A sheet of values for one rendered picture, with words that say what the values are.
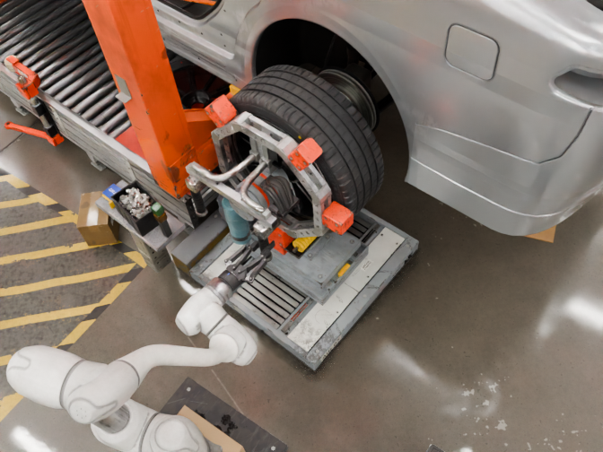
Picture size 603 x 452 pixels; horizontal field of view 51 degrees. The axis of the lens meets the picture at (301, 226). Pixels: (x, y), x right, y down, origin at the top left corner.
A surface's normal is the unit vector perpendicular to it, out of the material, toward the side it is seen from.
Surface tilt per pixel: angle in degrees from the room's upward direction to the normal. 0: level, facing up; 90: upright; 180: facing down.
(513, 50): 90
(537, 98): 90
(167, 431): 7
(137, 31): 90
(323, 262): 0
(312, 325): 0
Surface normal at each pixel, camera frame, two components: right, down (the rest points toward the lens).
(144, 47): 0.77, 0.50
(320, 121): 0.30, -0.28
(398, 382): -0.06, -0.57
